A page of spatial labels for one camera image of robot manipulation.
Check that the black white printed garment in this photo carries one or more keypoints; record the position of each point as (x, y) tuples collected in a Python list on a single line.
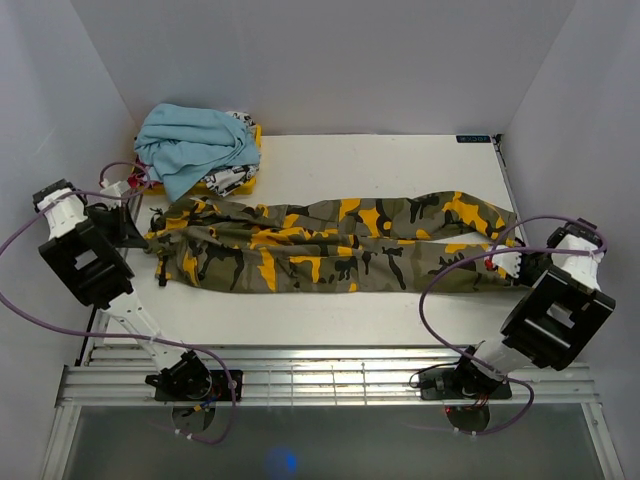
[(241, 179)]

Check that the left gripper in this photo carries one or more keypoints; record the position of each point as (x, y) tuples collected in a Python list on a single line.
[(126, 233)]

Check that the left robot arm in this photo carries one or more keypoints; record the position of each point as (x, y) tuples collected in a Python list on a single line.
[(83, 250)]

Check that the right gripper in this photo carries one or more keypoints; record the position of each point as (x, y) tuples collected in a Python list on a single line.
[(522, 280)]

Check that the light blue cloth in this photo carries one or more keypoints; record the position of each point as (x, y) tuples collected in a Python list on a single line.
[(180, 145)]

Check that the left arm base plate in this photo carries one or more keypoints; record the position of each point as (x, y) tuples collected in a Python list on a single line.
[(217, 389)]

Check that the yellow tray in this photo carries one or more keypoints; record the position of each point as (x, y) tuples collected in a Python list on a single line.
[(157, 188)]

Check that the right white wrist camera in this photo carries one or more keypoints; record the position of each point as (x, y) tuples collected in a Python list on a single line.
[(505, 262)]

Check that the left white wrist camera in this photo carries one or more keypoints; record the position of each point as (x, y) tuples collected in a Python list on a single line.
[(114, 191)]

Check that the pink patterned garment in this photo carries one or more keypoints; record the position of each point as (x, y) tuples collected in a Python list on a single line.
[(137, 177)]

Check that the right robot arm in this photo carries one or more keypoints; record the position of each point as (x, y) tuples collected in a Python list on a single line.
[(553, 322)]

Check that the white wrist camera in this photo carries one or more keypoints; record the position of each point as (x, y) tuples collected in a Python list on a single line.
[(114, 191), (505, 262)]

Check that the aluminium table edge rail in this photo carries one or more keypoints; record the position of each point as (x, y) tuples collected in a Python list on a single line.
[(114, 376)]

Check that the yellow camouflage trousers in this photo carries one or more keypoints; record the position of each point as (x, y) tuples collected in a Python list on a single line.
[(332, 246)]

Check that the blue table label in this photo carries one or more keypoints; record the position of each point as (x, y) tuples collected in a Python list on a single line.
[(473, 139)]

